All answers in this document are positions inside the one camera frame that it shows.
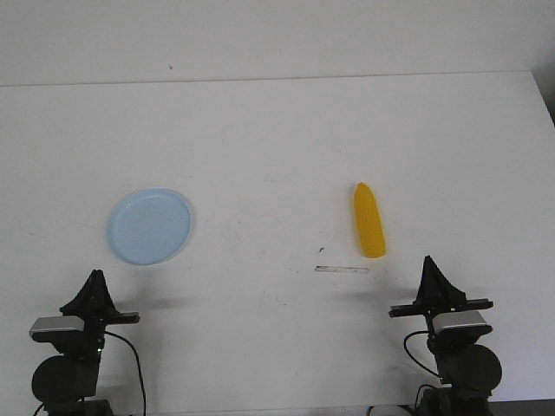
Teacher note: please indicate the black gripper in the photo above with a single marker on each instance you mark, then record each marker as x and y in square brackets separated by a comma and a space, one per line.
[86, 339]
[445, 294]

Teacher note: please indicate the light blue round plate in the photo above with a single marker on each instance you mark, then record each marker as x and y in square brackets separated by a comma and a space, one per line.
[149, 226]

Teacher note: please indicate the yellow corn cob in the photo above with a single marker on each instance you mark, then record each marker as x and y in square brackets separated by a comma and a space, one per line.
[368, 222]

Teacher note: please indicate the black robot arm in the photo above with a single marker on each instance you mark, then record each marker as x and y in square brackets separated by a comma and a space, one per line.
[66, 383]
[467, 371]

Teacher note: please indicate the horizontal tape strip on table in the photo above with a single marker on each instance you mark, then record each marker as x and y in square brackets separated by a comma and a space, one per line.
[341, 269]

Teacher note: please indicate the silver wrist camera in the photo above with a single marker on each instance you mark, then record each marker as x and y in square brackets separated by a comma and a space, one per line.
[48, 329]
[469, 323]

